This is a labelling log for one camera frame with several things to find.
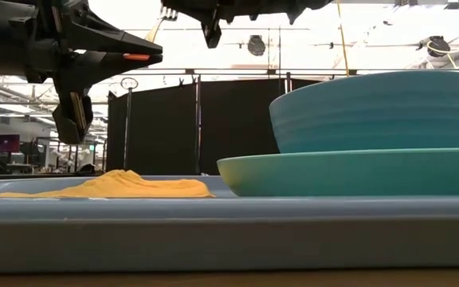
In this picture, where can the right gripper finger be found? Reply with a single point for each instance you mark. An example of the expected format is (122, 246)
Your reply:
(213, 34)

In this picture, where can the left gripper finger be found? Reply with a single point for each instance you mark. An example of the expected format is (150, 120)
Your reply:
(94, 68)
(102, 40)

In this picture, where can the yellow cloth napkin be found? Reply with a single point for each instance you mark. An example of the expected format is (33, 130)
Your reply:
(122, 185)

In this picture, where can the blue ribbed bowl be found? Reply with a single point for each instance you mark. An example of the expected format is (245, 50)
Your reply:
(373, 115)

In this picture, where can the teal plate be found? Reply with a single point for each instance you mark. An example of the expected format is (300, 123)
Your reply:
(353, 173)

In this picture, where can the blue plastic tray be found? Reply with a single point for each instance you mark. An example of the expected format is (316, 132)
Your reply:
(213, 239)

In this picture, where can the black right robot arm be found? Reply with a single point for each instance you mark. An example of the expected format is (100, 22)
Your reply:
(273, 6)

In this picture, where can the dark ceiling device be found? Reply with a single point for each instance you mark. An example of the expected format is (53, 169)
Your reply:
(256, 45)
(438, 45)

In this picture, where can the black partition screen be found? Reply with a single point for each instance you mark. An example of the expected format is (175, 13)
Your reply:
(162, 131)

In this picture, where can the purple-lit monitor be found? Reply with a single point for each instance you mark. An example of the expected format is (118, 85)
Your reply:
(5, 143)

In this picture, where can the grey horizontal overhead rail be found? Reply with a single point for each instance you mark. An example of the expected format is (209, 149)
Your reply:
(213, 72)

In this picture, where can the background black frame rig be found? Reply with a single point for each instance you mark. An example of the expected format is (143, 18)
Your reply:
(94, 153)

